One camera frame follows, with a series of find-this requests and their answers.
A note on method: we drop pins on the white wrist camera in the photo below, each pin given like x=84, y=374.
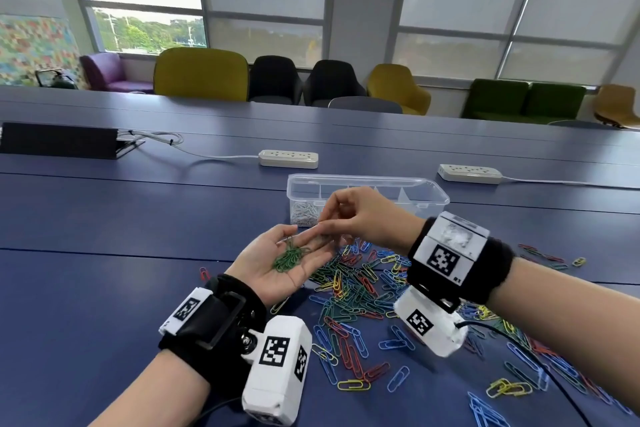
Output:
x=277, y=366
x=425, y=324

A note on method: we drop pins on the white power strip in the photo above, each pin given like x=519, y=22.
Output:
x=288, y=159
x=470, y=174

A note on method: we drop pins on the grey chair back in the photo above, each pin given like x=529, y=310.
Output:
x=580, y=124
x=365, y=105

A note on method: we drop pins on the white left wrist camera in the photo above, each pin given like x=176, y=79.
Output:
x=277, y=366

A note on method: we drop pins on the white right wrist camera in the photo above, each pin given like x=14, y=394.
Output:
x=425, y=324

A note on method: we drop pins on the person's left forearm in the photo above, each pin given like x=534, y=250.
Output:
x=150, y=391

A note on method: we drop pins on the person's left thumb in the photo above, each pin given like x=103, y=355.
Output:
x=277, y=234

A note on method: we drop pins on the person's right thumb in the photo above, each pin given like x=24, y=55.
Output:
x=334, y=228

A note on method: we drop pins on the purple armchair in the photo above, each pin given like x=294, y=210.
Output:
x=107, y=72

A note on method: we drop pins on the bunch of green paper clips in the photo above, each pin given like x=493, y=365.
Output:
x=291, y=256

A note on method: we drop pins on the person's right hand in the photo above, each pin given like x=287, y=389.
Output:
x=380, y=219

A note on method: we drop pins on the person's left hand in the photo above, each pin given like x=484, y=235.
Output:
x=260, y=266

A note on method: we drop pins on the colourful mosaic wall panel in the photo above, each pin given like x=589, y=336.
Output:
x=35, y=49

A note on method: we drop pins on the wide yellow sofa chair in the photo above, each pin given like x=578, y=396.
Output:
x=200, y=74

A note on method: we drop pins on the single red paper clip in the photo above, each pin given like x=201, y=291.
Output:
x=204, y=274

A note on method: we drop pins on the clear plastic container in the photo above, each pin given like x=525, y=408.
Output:
x=400, y=191

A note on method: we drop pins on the tan chair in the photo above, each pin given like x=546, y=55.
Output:
x=617, y=104

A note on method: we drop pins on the person's right forearm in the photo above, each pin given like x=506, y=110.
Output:
x=565, y=321

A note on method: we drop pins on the green sofa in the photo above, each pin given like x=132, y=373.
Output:
x=525, y=101

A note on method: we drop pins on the heap of white paper clips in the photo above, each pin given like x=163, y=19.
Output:
x=305, y=214

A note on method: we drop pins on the yellow armchair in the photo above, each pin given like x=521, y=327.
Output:
x=397, y=86

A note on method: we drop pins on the black armchair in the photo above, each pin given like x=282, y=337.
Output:
x=332, y=81
x=274, y=79

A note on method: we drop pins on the pile of colourful paper clips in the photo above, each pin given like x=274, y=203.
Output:
x=360, y=296

